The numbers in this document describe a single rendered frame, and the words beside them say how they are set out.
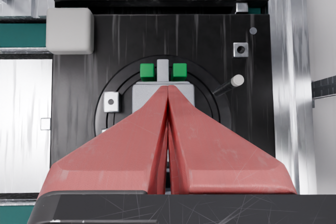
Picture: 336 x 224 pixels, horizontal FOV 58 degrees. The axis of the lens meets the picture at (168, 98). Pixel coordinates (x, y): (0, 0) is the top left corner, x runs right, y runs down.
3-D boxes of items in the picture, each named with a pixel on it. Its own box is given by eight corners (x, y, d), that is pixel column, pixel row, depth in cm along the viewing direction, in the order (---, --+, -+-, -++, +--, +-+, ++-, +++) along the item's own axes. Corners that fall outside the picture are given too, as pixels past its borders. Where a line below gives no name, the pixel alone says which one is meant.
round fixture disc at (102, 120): (230, 188, 32) (235, 193, 30) (96, 191, 32) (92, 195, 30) (226, 57, 33) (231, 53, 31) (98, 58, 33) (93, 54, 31)
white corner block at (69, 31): (97, 58, 35) (89, 49, 31) (57, 58, 35) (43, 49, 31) (98, 18, 35) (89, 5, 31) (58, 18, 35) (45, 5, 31)
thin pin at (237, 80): (221, 96, 31) (244, 85, 22) (213, 96, 31) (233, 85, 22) (221, 88, 31) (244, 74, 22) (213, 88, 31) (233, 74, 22)
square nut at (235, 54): (246, 59, 33) (248, 57, 32) (231, 59, 33) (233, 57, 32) (245, 44, 33) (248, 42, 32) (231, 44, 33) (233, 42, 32)
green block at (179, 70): (182, 84, 31) (187, 76, 26) (171, 84, 31) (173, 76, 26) (182, 73, 31) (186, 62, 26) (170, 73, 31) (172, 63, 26)
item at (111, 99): (120, 113, 30) (118, 112, 29) (105, 113, 30) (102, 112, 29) (121, 93, 30) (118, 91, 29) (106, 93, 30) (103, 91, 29)
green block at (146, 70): (155, 85, 31) (154, 77, 26) (143, 85, 31) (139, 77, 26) (155, 73, 31) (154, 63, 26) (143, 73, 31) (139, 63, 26)
